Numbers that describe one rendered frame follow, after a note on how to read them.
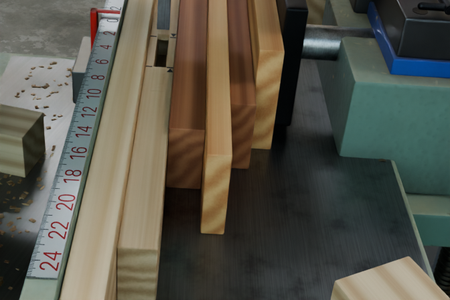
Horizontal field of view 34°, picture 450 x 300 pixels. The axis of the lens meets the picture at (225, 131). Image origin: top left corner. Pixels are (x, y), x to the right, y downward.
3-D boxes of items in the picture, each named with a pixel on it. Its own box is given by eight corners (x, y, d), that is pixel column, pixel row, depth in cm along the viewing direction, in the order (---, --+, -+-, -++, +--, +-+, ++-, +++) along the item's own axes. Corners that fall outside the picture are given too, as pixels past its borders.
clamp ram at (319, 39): (374, 132, 52) (402, 16, 47) (269, 126, 52) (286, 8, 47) (354, 69, 60) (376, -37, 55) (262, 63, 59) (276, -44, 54)
